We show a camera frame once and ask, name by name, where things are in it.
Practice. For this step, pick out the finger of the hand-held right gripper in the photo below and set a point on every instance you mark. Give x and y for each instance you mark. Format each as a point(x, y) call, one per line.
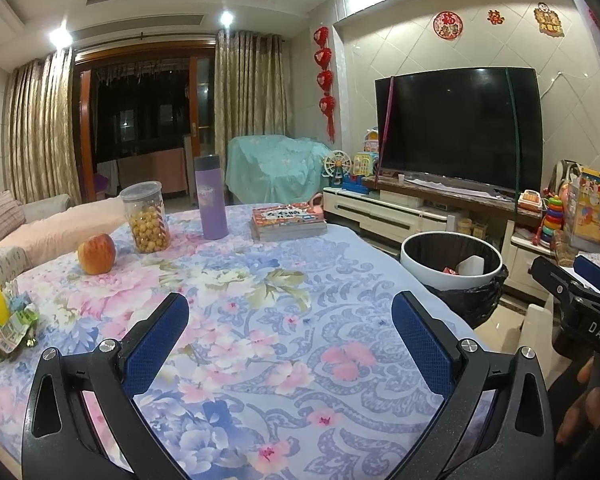
point(550, 275)
point(597, 280)

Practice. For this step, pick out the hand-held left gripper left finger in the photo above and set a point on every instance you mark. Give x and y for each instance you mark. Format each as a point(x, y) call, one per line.
point(155, 345)

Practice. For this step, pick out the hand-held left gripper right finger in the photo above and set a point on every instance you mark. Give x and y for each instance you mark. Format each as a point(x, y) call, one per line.
point(422, 342)

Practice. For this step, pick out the white trash bin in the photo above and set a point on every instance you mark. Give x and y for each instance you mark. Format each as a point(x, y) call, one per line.
point(415, 270)

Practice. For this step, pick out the person's right hand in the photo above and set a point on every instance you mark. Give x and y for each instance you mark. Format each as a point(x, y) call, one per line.
point(590, 415)

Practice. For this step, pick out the cream stool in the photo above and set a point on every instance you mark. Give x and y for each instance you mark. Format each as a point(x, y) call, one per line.
point(540, 330)

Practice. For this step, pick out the yellow toy package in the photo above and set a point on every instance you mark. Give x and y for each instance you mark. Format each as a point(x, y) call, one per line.
point(595, 210)

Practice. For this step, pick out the orange toy phone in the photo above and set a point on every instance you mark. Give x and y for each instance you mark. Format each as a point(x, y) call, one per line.
point(530, 201)

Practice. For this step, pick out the wooden slotted box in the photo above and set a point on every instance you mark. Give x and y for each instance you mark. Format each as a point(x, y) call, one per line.
point(480, 229)

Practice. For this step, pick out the stacked cream containers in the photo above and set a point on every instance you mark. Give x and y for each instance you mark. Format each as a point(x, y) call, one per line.
point(465, 225)

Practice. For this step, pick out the striped handbag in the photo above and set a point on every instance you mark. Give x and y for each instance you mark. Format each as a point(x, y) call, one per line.
point(565, 177)

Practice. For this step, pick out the red apple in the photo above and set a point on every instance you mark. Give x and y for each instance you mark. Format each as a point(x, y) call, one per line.
point(96, 255)

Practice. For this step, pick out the clear jar of yellow snacks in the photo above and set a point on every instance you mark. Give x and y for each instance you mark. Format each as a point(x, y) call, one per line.
point(145, 220)

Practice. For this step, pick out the green white packet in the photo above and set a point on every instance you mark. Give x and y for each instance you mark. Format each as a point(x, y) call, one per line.
point(20, 332)

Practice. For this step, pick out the white television cabinet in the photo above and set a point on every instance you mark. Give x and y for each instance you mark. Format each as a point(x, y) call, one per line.
point(380, 210)

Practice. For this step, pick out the crumpled bluish wrapper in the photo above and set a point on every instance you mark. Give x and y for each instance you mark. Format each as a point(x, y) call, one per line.
point(20, 300)

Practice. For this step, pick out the pink sofa blanket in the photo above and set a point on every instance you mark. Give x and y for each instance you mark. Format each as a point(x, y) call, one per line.
point(60, 227)

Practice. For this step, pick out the purple bottle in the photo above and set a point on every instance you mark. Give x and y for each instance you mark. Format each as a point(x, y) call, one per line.
point(211, 200)

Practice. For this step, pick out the blue toy base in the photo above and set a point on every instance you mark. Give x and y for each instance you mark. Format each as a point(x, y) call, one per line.
point(357, 183)

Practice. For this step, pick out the black television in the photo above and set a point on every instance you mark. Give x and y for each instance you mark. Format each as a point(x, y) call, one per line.
point(455, 130)

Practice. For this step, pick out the pink kettlebell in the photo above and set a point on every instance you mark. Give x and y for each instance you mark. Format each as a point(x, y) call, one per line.
point(316, 203)

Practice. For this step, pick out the patterned sofa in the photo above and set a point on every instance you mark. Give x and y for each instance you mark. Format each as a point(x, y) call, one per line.
point(0, 260)

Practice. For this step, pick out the colourful picture book stack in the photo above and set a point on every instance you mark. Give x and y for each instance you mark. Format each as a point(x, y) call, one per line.
point(287, 220)

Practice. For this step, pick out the pastel toy board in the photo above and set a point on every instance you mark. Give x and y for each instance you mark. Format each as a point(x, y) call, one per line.
point(365, 164)

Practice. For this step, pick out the ferris wheel toy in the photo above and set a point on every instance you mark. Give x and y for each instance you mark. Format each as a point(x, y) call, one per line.
point(336, 167)

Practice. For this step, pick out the pink striped cushion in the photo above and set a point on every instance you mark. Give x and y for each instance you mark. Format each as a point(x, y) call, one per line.
point(0, 212)

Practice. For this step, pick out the pink toy house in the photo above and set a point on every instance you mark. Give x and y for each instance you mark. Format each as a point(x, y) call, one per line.
point(371, 141)

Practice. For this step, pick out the teal covered armchair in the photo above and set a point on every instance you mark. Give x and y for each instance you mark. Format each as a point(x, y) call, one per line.
point(275, 170)

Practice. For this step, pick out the wooden glass sliding door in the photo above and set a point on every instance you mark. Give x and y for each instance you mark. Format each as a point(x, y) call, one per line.
point(145, 110)

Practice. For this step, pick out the beige curtain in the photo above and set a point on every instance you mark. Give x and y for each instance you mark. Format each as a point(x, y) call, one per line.
point(42, 130)
point(250, 90)

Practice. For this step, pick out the red hanging decoration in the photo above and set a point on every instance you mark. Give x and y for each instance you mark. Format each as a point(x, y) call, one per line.
point(325, 80)

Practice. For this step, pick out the ceiling spotlight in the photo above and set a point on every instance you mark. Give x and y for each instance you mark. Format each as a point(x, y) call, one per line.
point(225, 18)
point(60, 36)

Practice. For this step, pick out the figure wall sticker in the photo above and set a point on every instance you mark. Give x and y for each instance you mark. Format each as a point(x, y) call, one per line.
point(548, 20)

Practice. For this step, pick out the small red wall sticker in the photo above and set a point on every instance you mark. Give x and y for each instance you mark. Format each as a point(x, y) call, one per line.
point(495, 17)

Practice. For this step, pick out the round red wall sticker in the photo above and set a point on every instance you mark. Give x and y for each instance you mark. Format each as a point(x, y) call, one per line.
point(448, 24)

